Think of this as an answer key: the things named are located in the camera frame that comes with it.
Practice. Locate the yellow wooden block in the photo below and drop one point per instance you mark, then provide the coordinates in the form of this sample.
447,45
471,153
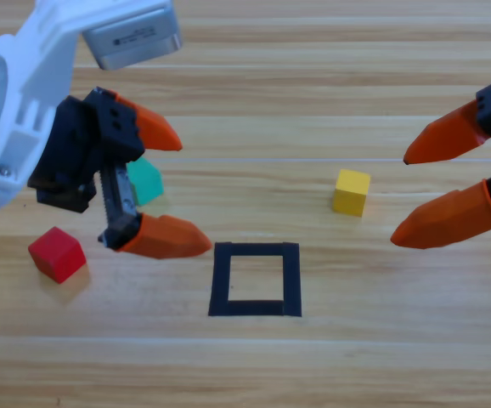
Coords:
351,191

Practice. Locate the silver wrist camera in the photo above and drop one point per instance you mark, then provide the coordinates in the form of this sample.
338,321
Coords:
131,42

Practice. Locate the black tape square outline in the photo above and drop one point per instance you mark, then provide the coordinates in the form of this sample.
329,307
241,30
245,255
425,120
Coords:
220,280

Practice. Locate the white wrist mount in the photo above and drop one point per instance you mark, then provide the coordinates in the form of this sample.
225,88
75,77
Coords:
37,64

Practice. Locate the red wooden block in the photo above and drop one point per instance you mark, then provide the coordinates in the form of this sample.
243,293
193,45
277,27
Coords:
56,255

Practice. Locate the green wooden block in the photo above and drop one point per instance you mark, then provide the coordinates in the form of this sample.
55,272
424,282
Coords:
148,183

